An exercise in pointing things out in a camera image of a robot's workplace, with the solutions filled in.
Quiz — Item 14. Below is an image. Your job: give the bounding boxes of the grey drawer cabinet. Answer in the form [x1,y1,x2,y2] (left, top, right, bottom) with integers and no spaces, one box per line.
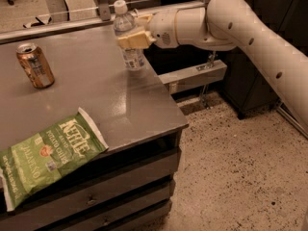
[0,26,188,231]

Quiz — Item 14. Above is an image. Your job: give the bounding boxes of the clear plastic water bottle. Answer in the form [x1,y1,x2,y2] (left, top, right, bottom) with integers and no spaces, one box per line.
[114,0,144,71]

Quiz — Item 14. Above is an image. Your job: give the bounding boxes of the orange soda can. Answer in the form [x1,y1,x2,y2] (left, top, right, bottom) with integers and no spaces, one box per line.
[16,42,55,89]

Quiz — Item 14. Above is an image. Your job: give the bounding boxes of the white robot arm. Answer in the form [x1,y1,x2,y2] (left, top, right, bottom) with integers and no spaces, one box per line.
[117,0,308,129]

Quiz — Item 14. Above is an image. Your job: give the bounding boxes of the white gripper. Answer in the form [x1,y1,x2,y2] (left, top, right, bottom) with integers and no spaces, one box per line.
[116,10,179,49]

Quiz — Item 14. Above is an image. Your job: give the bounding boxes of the grey metal railing frame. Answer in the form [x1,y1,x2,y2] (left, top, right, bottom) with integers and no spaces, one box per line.
[0,0,235,109]

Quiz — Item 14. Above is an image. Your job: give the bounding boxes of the green Kettle chips bag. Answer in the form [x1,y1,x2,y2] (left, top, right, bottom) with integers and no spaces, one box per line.
[0,109,108,212]

